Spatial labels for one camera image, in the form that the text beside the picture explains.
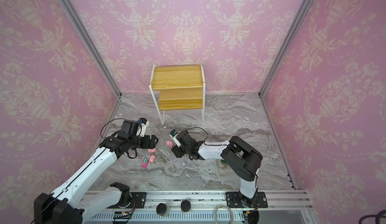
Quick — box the coiled white cable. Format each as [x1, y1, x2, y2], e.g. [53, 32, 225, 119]
[214, 205, 234, 224]

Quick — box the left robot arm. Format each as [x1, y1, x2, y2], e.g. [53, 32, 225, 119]
[32, 118, 159, 224]

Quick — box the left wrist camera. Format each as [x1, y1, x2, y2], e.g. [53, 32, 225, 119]
[137, 117, 149, 137]

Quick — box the wooden two-tier shelf white frame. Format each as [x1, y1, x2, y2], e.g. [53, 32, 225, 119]
[149, 64, 206, 124]

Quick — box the green can gold lid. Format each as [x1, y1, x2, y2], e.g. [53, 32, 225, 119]
[219, 160, 228, 169]

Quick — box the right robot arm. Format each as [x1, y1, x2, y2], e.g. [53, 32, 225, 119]
[169, 129, 263, 209]

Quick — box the black round knob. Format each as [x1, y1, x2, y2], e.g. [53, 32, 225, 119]
[181, 200, 192, 213]
[156, 203, 170, 217]

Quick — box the pink blue toy truck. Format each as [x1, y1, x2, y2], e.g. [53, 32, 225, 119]
[141, 157, 149, 169]

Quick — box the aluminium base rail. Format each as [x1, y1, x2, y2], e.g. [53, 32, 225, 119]
[131, 189, 313, 211]

